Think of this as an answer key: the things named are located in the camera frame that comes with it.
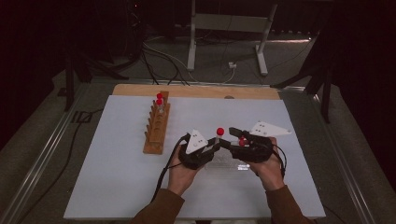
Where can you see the aluminium floor rail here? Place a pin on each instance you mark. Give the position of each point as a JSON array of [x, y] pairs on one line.
[[342, 161], [40, 168]]

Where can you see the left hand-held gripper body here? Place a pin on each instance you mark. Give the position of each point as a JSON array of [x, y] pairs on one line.
[[195, 143]]

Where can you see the grey metal stand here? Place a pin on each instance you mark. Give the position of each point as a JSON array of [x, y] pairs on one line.
[[230, 23]]

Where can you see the person's left hand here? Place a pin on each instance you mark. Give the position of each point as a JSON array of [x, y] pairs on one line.
[[182, 177]]

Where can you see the white plug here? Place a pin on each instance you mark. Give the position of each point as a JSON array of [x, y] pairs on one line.
[[232, 65]]

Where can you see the person's right hand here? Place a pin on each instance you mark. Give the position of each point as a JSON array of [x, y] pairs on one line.
[[268, 174]]

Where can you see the black angled stand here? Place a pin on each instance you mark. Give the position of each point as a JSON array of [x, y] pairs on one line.
[[326, 102]]

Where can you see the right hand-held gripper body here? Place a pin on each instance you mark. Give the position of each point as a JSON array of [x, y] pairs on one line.
[[255, 152]]

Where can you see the clear plastic tube rack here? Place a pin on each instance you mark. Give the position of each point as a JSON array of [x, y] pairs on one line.
[[224, 163]]

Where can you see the wooden test tube rack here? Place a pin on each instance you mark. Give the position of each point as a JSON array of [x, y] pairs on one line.
[[154, 146]]

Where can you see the black tripod stand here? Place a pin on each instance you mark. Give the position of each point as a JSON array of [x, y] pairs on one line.
[[69, 87]]

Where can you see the white table mat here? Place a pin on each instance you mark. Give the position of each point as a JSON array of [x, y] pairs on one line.
[[124, 186]]

